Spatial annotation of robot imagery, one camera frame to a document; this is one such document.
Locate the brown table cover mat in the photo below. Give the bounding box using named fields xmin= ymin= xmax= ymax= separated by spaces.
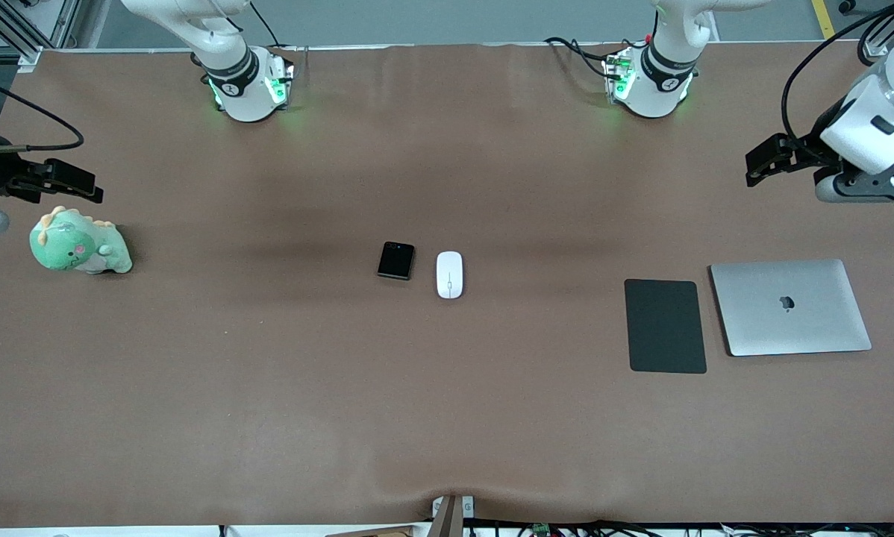
xmin=0 ymin=43 xmax=894 ymax=527

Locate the white computer mouse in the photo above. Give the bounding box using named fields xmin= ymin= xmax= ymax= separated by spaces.
xmin=436 ymin=251 xmax=464 ymax=300

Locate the brown wooden board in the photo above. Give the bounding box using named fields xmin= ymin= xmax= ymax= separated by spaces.
xmin=325 ymin=525 xmax=434 ymax=537

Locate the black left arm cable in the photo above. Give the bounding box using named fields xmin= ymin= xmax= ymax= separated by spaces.
xmin=781 ymin=4 xmax=894 ymax=150

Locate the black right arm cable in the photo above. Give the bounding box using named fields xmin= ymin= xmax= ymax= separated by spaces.
xmin=0 ymin=69 xmax=84 ymax=154

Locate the green dinosaur plush toy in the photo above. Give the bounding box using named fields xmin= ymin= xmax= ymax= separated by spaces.
xmin=29 ymin=206 xmax=134 ymax=275

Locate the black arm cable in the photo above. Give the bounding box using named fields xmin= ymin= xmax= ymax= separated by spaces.
xmin=781 ymin=4 xmax=894 ymax=150
xmin=0 ymin=69 xmax=84 ymax=154

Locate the black flip phone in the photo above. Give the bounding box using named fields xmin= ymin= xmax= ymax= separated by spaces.
xmin=377 ymin=241 xmax=416 ymax=281

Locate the black mouse pad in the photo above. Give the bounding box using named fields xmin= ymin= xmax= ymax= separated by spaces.
xmin=624 ymin=279 xmax=708 ymax=374

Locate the silver closed laptop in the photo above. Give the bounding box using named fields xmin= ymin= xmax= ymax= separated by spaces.
xmin=710 ymin=258 xmax=873 ymax=357

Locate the metal table edge bracket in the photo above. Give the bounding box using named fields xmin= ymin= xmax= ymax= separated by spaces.
xmin=431 ymin=494 xmax=475 ymax=537

